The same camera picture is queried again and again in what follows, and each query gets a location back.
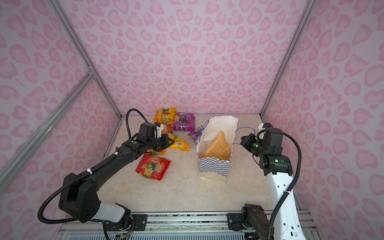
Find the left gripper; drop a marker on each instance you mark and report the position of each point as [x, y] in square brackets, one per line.
[166, 142]

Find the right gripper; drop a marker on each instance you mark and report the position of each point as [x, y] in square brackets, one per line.
[246, 143]

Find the yellow mango candy bag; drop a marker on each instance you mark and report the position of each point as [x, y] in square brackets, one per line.
[156, 153]
[179, 143]

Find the orange snack packet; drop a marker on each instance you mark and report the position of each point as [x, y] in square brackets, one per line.
[167, 129]

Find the red fruit candy bag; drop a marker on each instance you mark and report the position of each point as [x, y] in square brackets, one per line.
[153, 167]

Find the white blue checkered paper bag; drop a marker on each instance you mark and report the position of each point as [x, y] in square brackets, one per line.
[213, 169]

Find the peach paper snack pouch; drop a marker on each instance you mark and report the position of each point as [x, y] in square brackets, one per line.
[219, 148]

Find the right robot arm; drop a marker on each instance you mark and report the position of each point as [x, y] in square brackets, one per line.
[283, 223]

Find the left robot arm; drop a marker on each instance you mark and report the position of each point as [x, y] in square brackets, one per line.
[79, 197]

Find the magenta grape candy bag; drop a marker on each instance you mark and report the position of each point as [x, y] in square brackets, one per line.
[184, 122]

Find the yellow orange candy bag back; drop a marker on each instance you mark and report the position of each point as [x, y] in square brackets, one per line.
[166, 116]

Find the purple snack packet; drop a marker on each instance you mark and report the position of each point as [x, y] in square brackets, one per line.
[196, 134]

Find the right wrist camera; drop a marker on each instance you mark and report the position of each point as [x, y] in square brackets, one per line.
[262, 127]

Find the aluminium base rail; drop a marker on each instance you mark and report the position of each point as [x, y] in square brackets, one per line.
[165, 226]

